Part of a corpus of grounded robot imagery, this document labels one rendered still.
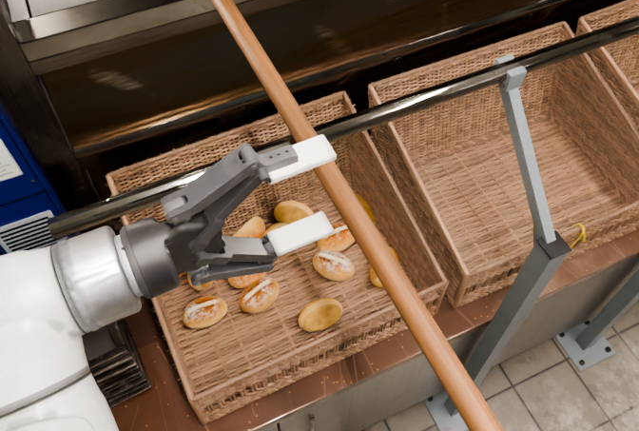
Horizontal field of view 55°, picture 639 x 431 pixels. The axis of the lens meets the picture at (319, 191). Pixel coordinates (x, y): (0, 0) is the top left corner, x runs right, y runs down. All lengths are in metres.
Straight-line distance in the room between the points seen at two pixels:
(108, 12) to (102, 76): 0.13
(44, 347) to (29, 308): 0.04
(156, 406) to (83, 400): 0.75
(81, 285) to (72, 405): 0.10
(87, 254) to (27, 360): 0.10
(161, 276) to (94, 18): 0.62
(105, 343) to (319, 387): 0.44
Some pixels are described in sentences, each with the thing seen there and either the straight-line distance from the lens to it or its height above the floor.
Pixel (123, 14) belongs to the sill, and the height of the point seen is 1.18.
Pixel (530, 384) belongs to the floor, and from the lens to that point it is 2.03.
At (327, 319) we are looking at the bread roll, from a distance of 1.32.
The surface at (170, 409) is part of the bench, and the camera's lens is 1.34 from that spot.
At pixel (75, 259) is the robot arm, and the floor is 1.36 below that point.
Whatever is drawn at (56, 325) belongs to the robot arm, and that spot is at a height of 1.33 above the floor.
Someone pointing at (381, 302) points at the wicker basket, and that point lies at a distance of 1.39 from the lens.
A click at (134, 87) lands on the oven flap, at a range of 1.21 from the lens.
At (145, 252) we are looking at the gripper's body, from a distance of 0.58.
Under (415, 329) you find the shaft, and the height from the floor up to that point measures 1.20.
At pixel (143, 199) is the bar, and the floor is 1.17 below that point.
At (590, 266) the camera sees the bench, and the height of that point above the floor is 0.58.
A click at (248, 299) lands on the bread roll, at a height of 0.64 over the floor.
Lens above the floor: 1.84
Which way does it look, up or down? 55 degrees down
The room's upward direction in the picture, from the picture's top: straight up
